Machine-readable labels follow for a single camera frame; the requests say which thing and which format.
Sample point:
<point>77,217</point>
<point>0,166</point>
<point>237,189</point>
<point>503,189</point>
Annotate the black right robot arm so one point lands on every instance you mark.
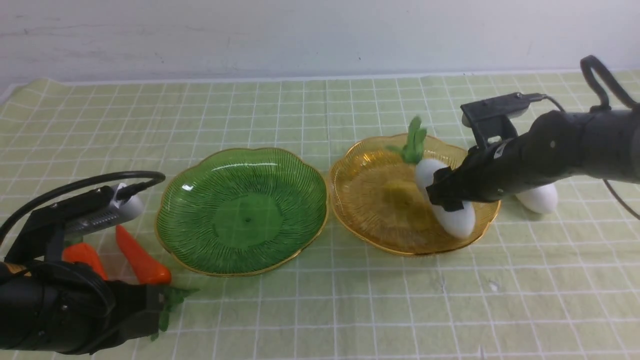
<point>559,145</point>

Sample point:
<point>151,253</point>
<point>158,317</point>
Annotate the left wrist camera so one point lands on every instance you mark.
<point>47,228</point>

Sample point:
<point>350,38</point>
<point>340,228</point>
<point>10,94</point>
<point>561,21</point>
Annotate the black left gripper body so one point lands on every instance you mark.
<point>136,314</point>

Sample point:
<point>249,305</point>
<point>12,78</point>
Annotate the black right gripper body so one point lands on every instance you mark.
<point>488,175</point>

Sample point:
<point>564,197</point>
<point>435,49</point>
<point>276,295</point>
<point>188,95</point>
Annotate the green checked tablecloth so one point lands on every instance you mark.
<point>559,287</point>

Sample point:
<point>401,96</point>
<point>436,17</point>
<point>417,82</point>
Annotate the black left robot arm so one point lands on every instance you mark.
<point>68,308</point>

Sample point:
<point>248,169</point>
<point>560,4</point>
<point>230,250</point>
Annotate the white toy radish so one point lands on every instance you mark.
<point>458,223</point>
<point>540,200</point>

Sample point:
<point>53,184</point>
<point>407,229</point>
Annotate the amber plastic plate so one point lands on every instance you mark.
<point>374,195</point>

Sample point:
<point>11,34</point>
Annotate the green plastic plate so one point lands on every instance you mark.
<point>242,212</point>

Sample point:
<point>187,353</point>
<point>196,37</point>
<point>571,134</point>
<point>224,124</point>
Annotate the orange toy carrot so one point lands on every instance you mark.
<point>84,253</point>
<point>149,271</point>

